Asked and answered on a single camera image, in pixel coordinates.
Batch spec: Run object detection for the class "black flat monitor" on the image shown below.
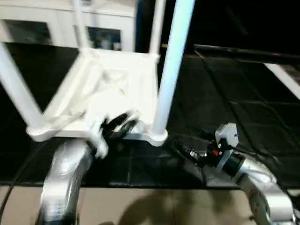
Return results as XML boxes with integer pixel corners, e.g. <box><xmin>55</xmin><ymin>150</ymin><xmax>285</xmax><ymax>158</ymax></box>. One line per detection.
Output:
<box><xmin>193</xmin><ymin>44</ymin><xmax>300</xmax><ymax>59</ymax></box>

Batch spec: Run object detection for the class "white plastic table leg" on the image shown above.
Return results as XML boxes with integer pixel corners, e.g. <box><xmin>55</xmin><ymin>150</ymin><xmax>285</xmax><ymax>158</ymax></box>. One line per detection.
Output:
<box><xmin>71</xmin><ymin>0</ymin><xmax>92</xmax><ymax>52</ymax></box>
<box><xmin>151</xmin><ymin>0</ymin><xmax>196</xmax><ymax>137</ymax></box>
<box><xmin>0</xmin><ymin>42</ymin><xmax>46</xmax><ymax>133</ymax></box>
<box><xmin>148</xmin><ymin>0</ymin><xmax>167</xmax><ymax>59</ymax></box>

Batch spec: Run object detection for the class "white flat strip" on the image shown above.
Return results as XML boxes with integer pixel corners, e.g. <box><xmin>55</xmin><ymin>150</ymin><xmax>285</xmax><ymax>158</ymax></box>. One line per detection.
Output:
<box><xmin>265</xmin><ymin>63</ymin><xmax>300</xmax><ymax>100</ymax></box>

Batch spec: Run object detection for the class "white plastic table top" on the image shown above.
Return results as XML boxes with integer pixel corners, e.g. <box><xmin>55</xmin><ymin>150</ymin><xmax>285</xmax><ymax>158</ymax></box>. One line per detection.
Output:
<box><xmin>26</xmin><ymin>47</ymin><xmax>168</xmax><ymax>146</ymax></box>

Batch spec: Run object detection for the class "black cabinet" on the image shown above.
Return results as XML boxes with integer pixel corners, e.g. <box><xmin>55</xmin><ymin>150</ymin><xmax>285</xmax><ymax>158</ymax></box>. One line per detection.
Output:
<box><xmin>135</xmin><ymin>0</ymin><xmax>300</xmax><ymax>53</ymax></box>

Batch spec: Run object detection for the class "black mat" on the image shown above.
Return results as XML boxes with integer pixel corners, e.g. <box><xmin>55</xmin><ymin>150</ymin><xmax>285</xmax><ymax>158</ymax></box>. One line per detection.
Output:
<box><xmin>0</xmin><ymin>42</ymin><xmax>300</xmax><ymax>189</ymax></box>

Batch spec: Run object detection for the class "white glass-door cabinet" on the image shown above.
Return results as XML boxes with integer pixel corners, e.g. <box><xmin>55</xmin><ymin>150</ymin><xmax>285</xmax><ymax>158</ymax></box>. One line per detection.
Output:
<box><xmin>0</xmin><ymin>0</ymin><xmax>137</xmax><ymax>52</ymax></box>

